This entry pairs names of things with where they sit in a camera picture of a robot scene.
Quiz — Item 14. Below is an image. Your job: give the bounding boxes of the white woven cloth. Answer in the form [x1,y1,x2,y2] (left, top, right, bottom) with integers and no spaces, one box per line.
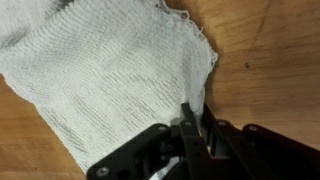
[0,0,219,180]

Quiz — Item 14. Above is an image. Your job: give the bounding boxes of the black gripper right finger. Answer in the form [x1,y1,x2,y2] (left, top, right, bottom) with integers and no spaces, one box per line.
[199,103,320,180]

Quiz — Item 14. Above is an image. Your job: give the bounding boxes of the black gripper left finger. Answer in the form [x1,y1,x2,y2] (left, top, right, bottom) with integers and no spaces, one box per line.
[85,102,221,180]

